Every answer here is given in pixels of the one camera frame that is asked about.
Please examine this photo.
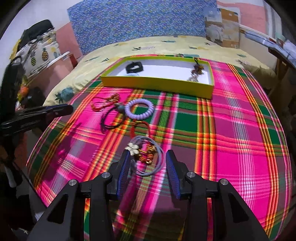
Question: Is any red knotted cord bracelet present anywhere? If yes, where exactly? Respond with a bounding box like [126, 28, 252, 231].
[129, 120, 151, 140]

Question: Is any black cord bracelet grey bead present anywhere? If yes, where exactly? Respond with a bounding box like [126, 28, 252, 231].
[100, 103, 126, 133]

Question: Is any lilac spiral hair tie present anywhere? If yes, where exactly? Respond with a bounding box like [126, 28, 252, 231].
[124, 98, 155, 121]

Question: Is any red braided cord bracelet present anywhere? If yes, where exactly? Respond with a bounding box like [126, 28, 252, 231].
[90, 93, 121, 113]

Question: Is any pineapple print bag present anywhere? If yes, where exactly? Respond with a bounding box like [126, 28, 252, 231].
[10, 20, 61, 77]

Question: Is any pink plaid tablecloth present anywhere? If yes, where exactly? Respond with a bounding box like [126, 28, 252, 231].
[27, 61, 293, 240]

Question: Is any black fitness band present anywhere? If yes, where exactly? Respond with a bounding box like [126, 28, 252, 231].
[125, 62, 144, 74]

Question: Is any yellow-green shallow tray box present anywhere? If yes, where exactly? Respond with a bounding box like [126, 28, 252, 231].
[101, 55, 215, 99]

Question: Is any blue floral headboard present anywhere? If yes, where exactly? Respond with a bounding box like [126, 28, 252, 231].
[67, 0, 217, 54]

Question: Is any dark beaded tassel charm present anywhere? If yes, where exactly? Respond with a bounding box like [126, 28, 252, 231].
[187, 57, 204, 82]

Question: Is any yellow pineapple bedsheet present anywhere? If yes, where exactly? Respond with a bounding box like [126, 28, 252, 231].
[44, 36, 278, 105]

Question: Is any bedding set cardboard box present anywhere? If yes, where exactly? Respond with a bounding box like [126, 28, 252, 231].
[204, 7, 240, 49]

